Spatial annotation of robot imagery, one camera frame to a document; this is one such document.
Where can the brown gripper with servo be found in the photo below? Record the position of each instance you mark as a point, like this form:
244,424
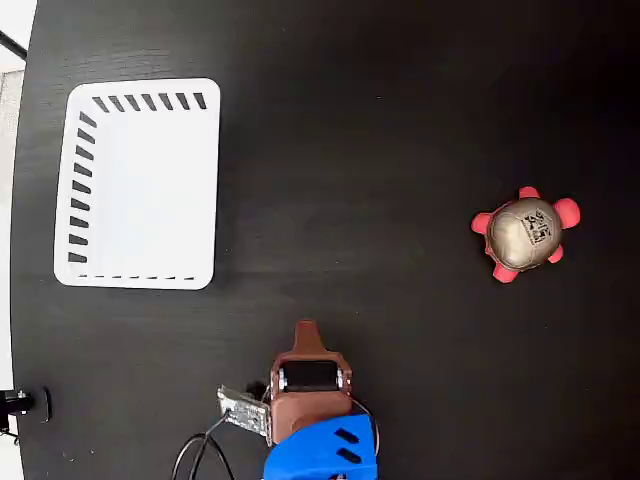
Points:
311,406

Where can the pink turtle toy silver shell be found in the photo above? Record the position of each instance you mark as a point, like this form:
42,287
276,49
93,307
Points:
520,240

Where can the bare camera circuit board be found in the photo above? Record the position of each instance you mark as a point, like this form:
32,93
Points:
245,411

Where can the white plastic basket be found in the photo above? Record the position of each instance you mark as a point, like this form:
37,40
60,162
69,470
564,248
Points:
150,190

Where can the black metal bar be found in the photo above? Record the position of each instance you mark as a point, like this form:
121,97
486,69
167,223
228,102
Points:
12,44

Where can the black table clamp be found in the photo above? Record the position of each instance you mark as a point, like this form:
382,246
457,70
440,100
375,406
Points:
30,402

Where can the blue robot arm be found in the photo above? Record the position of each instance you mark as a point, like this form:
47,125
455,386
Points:
315,450

